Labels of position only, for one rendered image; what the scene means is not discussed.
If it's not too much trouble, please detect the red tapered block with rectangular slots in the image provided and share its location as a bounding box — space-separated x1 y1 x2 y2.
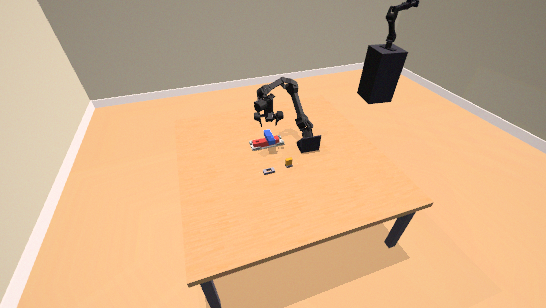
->
252 136 279 147

